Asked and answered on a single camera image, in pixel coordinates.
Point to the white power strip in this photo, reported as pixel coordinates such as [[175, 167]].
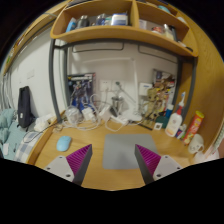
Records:
[[119, 119]]

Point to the metal cup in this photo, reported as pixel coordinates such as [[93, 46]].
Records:
[[117, 105]]

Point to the blue white plaid bedding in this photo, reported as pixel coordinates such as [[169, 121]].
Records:
[[28, 146]]

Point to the red yellow chips can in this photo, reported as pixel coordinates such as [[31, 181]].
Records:
[[194, 126]]

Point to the white desk lamp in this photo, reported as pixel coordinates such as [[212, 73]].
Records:
[[134, 116]]

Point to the white wall socket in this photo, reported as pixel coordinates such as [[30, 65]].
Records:
[[117, 84], [105, 85]]

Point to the white tissue pack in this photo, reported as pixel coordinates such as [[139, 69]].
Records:
[[42, 124]]

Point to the white power adapter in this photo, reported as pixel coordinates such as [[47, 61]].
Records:
[[88, 114]]

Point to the white mug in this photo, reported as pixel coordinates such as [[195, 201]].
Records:
[[196, 144]]

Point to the grey mouse pad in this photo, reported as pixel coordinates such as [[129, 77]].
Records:
[[120, 150]]

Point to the teal blanket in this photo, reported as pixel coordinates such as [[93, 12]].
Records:
[[6, 125]]

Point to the wooden shelf unit with items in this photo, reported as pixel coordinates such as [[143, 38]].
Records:
[[116, 33]]

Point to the grey metal desk frame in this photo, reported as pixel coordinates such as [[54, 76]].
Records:
[[52, 83]]

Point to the light blue computer mouse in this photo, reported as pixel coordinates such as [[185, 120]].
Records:
[[64, 143]]

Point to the brown tree creature figurine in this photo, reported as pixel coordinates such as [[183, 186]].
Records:
[[152, 100]]

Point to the clear domed plastic container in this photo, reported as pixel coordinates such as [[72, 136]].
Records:
[[72, 115]]

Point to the colourful printed box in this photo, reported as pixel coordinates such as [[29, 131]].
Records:
[[163, 78]]

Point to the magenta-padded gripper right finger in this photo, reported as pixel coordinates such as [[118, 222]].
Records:
[[166, 165]]

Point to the small white desk clock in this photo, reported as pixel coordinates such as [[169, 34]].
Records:
[[158, 126]]

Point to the dark green container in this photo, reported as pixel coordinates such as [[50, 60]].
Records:
[[164, 120]]

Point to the white wall box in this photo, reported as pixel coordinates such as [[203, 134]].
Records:
[[145, 89]]

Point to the robot model kit box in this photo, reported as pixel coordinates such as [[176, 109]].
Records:
[[81, 86]]

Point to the black backpack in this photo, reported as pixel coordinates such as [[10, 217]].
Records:
[[24, 106]]

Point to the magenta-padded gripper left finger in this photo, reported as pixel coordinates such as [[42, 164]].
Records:
[[58, 165]]

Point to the white pump lotion bottle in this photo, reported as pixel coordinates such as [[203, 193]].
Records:
[[174, 125]]

